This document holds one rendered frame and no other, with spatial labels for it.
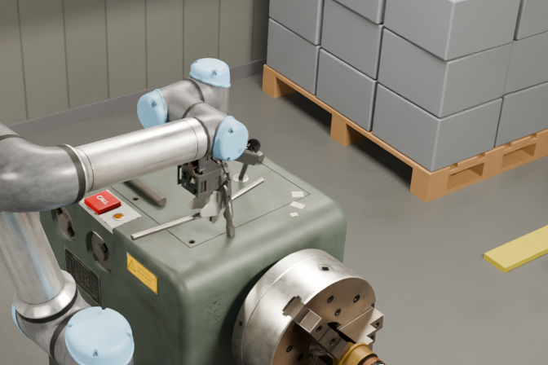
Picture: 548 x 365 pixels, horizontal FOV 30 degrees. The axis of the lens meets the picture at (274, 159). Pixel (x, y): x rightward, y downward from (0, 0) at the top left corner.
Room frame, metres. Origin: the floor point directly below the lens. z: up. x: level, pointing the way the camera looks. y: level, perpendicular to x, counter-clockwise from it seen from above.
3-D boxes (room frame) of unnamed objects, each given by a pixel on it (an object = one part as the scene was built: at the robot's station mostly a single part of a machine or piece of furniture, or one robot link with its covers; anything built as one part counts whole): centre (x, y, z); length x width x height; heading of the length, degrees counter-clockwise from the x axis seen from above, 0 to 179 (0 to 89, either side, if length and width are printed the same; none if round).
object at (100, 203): (1.88, 0.37, 1.26); 0.06 x 0.06 x 0.02; 43
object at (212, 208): (1.73, 0.12, 1.36); 0.06 x 0.03 x 0.09; 133
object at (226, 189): (1.74, 0.10, 1.41); 0.05 x 0.02 x 0.09; 43
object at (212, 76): (1.75, 0.13, 1.63); 0.09 x 0.08 x 0.11; 137
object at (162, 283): (1.99, 0.19, 1.06); 0.59 x 0.48 x 0.39; 43
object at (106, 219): (1.87, 0.36, 1.23); 0.13 x 0.08 x 0.06; 43
